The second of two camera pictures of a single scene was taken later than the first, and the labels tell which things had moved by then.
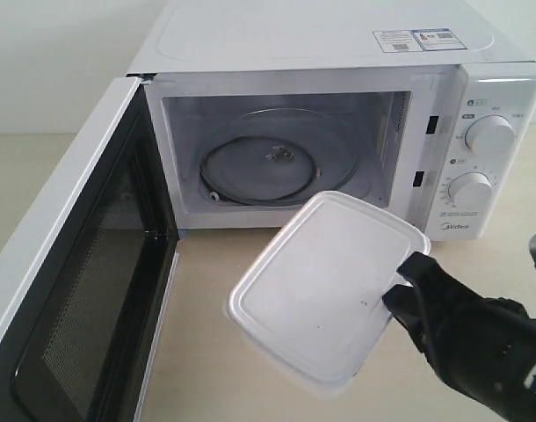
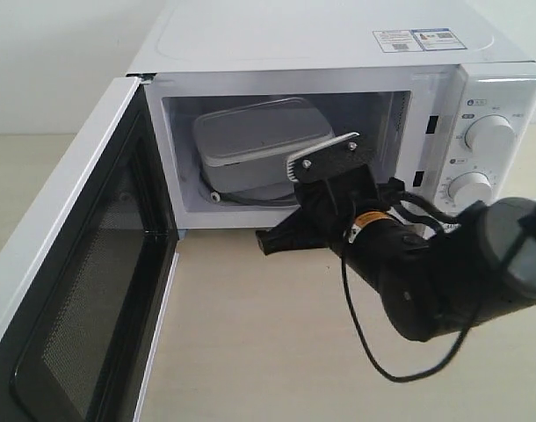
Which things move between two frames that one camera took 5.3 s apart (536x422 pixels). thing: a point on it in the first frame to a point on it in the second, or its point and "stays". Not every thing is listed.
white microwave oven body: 262,105 stays
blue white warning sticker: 417,40 stays
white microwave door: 82,340 stays
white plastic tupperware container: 314,296 to 243,150
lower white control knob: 469,190 stays
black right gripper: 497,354 to 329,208
